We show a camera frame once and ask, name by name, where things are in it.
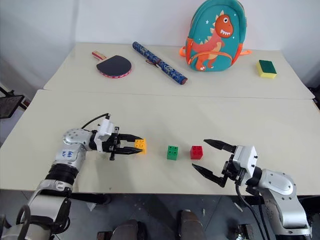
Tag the green toy brick cube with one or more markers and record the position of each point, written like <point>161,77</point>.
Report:
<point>172,152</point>

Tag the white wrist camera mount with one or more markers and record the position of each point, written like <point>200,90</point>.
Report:
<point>246,157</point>
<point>105,130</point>

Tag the blue patterned rolled scroll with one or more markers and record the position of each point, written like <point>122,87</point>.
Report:
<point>160,63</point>

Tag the red toy brick cube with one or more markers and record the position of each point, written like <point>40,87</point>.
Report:
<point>196,152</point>

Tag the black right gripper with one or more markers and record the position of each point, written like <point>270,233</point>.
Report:
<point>233,171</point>

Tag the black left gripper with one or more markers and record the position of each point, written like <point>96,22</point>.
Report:
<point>113,145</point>

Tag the black metal stand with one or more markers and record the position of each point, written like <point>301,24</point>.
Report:
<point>8,105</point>

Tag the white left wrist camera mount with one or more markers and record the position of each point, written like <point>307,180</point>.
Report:
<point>105,130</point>

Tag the teal dinosaur backpack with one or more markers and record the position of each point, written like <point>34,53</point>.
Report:
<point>215,37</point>

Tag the dark rounded shape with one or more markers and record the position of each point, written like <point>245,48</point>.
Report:
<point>126,230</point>
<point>191,226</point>

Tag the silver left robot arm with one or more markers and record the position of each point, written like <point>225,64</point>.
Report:
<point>75,140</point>

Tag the black table tennis paddle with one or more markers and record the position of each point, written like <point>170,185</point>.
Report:
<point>115,66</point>

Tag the yellow green sponge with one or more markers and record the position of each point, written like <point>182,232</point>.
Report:
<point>267,68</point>

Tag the yellow toy brick cube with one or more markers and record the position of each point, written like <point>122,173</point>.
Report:
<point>141,147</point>

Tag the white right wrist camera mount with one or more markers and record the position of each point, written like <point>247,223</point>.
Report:
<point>246,157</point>

